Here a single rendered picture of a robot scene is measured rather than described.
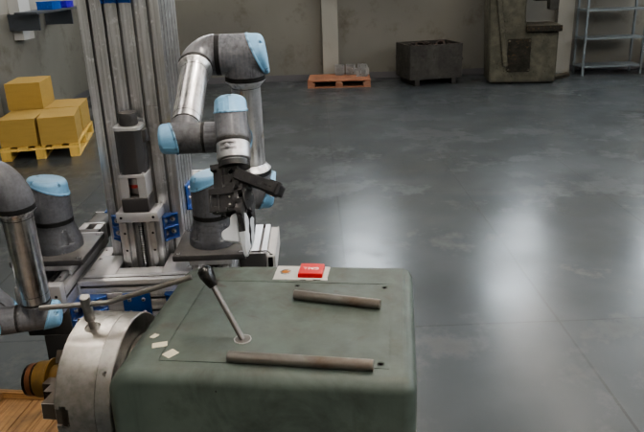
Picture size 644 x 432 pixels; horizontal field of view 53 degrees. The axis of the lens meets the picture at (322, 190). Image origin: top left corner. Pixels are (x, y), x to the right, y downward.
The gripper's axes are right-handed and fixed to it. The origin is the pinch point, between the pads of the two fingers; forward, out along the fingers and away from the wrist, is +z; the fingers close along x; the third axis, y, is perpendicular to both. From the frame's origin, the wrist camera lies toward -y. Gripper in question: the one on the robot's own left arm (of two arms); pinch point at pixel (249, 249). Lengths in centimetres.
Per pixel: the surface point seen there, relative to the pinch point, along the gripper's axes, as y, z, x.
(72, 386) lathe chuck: 38.8, 24.5, 5.6
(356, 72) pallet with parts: 98, -476, -972
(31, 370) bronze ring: 57, 20, -5
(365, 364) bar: -23.9, 25.7, 8.9
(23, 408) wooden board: 76, 29, -27
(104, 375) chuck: 32.6, 22.9, 3.5
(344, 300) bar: -17.3, 12.1, -11.4
